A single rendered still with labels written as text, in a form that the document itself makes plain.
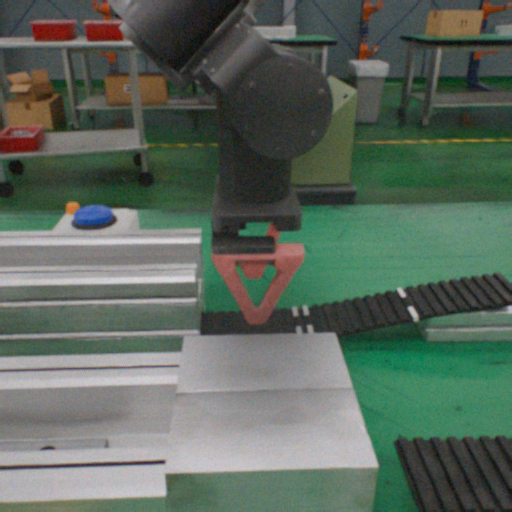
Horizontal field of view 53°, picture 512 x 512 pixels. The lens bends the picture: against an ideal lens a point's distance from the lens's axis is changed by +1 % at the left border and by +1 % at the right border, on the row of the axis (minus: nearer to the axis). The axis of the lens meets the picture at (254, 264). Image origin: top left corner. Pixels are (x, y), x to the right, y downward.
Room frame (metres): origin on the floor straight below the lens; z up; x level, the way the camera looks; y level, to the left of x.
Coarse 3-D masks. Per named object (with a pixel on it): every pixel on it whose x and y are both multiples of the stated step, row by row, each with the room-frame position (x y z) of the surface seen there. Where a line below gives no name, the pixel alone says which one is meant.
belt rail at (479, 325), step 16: (432, 320) 0.38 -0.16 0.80; (448, 320) 0.38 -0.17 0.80; (464, 320) 0.38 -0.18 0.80; (480, 320) 0.38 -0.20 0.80; (496, 320) 0.38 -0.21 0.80; (432, 336) 0.38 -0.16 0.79; (448, 336) 0.38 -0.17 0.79; (464, 336) 0.38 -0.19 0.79; (480, 336) 0.38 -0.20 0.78; (496, 336) 0.38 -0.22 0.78
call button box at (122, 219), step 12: (72, 216) 0.53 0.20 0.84; (120, 216) 0.53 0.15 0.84; (132, 216) 0.54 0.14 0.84; (60, 228) 0.50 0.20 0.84; (72, 228) 0.50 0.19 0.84; (84, 228) 0.49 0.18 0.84; (96, 228) 0.50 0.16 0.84; (108, 228) 0.50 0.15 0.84; (120, 228) 0.50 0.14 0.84; (132, 228) 0.52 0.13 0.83
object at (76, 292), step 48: (0, 240) 0.41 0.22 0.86; (48, 240) 0.41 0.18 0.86; (96, 240) 0.41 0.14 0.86; (144, 240) 0.41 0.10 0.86; (192, 240) 0.42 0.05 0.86; (0, 288) 0.34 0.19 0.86; (48, 288) 0.34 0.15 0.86; (96, 288) 0.34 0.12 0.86; (144, 288) 0.34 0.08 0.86; (192, 288) 0.34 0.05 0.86; (0, 336) 0.35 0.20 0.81; (48, 336) 0.35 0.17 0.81; (96, 336) 0.35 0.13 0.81; (144, 336) 0.34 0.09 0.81
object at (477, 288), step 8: (464, 280) 0.42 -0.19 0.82; (472, 280) 0.42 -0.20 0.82; (480, 280) 0.42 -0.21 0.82; (464, 288) 0.41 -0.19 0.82; (472, 288) 0.40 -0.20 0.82; (480, 288) 0.40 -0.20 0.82; (488, 288) 0.40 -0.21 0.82; (472, 296) 0.39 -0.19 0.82; (480, 296) 0.39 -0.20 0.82; (488, 296) 0.39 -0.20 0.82; (496, 296) 0.39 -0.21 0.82; (480, 304) 0.38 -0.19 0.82; (488, 304) 0.38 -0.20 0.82; (496, 304) 0.38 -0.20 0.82
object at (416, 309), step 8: (400, 288) 0.42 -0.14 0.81; (408, 288) 0.42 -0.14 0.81; (416, 288) 0.42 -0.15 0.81; (400, 296) 0.41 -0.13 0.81; (408, 296) 0.41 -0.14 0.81; (416, 296) 0.40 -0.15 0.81; (408, 304) 0.39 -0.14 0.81; (416, 304) 0.39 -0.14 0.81; (424, 304) 0.39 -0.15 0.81; (408, 312) 0.38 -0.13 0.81; (416, 312) 0.38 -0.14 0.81; (424, 312) 0.38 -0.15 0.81; (416, 320) 0.37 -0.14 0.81
